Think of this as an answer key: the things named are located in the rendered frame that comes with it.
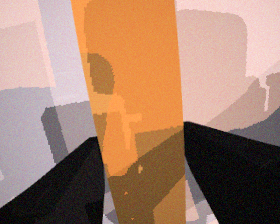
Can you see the orange bar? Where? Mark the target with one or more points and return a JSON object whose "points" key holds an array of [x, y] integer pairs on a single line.
{"points": [[130, 58]]}

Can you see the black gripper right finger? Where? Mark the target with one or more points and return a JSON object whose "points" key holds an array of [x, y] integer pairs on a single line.
{"points": [[240, 177]]}

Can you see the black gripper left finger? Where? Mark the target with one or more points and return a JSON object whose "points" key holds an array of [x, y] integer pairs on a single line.
{"points": [[70, 193]]}

